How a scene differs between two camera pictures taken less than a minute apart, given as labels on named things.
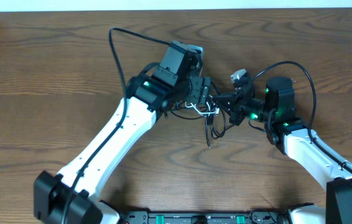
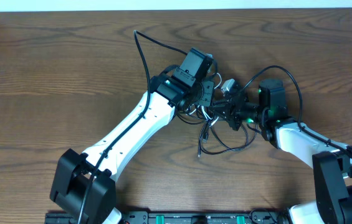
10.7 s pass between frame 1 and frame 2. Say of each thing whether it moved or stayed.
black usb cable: moved
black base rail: stayed
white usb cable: moved
